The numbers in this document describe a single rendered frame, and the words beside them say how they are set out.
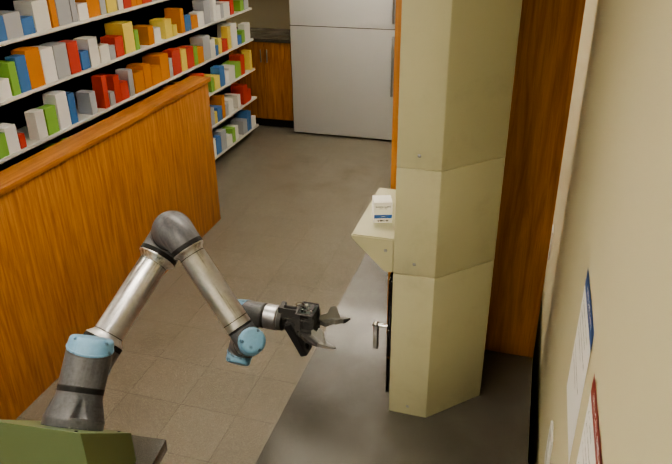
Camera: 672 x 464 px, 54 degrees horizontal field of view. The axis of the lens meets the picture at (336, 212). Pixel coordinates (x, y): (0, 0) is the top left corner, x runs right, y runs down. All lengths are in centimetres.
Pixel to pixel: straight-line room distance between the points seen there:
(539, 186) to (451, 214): 40
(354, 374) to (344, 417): 19
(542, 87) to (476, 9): 44
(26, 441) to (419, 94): 122
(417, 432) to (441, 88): 97
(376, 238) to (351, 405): 57
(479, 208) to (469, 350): 45
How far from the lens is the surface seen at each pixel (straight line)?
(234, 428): 338
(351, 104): 687
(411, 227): 168
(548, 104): 192
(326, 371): 216
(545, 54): 189
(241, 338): 185
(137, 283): 198
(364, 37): 668
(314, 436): 196
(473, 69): 157
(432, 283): 175
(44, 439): 174
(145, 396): 365
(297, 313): 195
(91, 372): 181
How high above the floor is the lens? 231
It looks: 26 degrees down
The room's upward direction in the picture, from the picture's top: 1 degrees counter-clockwise
